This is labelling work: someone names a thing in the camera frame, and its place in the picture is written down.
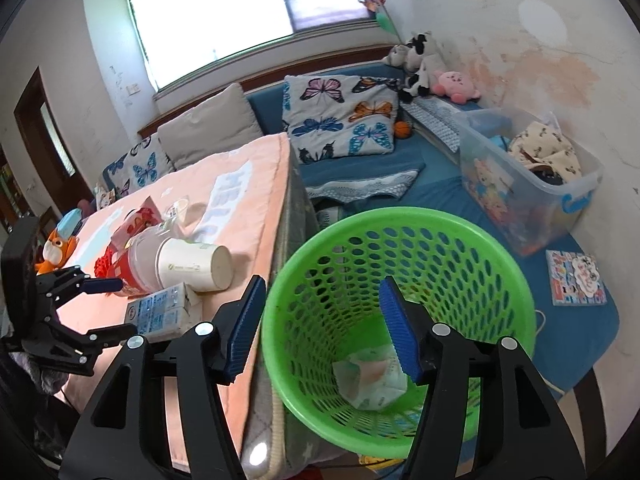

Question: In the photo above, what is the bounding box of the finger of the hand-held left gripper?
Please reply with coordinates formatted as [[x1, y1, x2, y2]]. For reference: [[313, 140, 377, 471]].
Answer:
[[36, 265, 124, 312], [25, 311, 139, 377]]

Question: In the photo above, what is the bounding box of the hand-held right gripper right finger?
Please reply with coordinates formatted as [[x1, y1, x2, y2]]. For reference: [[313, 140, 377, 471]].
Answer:
[[378, 276, 587, 480]]

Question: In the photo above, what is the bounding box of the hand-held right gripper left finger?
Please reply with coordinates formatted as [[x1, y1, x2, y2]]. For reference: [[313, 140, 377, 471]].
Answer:
[[59, 275, 267, 480]]

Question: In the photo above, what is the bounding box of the clear plastic bottle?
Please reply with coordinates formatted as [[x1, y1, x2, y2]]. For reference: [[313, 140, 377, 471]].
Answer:
[[120, 225, 166, 296]]

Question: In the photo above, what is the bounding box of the green plastic basket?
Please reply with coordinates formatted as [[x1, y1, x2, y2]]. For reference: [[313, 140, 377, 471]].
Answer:
[[261, 206, 537, 461]]

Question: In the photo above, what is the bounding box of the orange plush toy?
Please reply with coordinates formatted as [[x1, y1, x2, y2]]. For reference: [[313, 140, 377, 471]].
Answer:
[[34, 232, 81, 276]]

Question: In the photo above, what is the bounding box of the blue white drink carton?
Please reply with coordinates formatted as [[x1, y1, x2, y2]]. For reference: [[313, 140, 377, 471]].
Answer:
[[124, 281, 203, 343]]

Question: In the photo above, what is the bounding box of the crumpled printed paper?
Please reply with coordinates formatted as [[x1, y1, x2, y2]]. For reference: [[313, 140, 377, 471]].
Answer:
[[332, 345, 408, 411]]

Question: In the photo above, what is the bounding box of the blue face mask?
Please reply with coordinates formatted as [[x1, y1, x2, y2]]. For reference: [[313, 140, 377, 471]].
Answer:
[[55, 210, 83, 238]]

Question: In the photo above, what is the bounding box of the red snack packet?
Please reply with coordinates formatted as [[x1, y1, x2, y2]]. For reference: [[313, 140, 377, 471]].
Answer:
[[94, 199, 163, 281]]

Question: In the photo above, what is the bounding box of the clear plastic cup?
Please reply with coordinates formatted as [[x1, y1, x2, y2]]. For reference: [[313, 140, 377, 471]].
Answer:
[[162, 199, 203, 237]]

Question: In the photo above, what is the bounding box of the grey patterned mattress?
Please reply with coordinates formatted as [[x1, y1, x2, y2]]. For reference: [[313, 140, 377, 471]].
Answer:
[[242, 160, 361, 480]]

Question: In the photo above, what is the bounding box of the small butterfly pillow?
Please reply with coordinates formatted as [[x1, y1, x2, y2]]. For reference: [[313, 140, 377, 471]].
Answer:
[[102, 135, 173, 198]]

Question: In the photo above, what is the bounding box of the wooden door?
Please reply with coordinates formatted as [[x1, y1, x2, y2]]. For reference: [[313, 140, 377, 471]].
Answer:
[[14, 66, 81, 196]]

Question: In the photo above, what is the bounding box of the peach lettered blanket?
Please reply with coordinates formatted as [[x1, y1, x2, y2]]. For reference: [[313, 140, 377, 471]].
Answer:
[[52, 132, 292, 471]]

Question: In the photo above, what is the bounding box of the blue sofa bed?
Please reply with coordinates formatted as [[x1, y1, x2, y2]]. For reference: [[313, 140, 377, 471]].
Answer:
[[102, 60, 621, 396]]

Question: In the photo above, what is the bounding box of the grey lace cloth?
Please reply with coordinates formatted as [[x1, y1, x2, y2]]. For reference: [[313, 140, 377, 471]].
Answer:
[[306, 170, 420, 203]]

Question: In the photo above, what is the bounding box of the clear storage box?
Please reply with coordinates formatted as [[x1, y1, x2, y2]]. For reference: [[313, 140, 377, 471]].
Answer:
[[457, 108, 603, 257]]

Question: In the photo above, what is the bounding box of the picture book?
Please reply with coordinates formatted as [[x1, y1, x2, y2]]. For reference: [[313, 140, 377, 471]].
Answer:
[[546, 250, 607, 306]]

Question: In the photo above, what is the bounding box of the beige cushion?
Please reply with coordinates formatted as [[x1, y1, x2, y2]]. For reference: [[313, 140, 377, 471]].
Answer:
[[157, 83, 265, 171]]

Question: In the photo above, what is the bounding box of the grey patterned cloth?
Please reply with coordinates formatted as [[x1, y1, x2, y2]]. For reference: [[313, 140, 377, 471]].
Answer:
[[400, 96, 463, 153]]

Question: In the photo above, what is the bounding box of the large butterfly pillow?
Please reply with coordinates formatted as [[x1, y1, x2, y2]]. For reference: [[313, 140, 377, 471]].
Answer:
[[281, 75, 401, 165]]

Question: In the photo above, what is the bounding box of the cream printed cloth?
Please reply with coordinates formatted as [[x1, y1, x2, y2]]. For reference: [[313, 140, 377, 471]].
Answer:
[[507, 121, 583, 178]]

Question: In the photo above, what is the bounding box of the cow plush toy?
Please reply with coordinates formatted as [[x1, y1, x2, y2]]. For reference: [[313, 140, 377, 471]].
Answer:
[[382, 32, 433, 72], [399, 62, 432, 98]]

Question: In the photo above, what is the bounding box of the pink plush toy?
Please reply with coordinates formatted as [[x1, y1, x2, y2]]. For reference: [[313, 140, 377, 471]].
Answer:
[[432, 70, 481, 106]]

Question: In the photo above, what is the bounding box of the window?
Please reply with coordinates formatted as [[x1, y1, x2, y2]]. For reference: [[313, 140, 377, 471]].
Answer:
[[122, 0, 381, 93]]

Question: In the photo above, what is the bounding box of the colourful pinwheel toy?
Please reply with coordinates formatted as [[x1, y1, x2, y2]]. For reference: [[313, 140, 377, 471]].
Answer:
[[354, 0, 401, 41]]

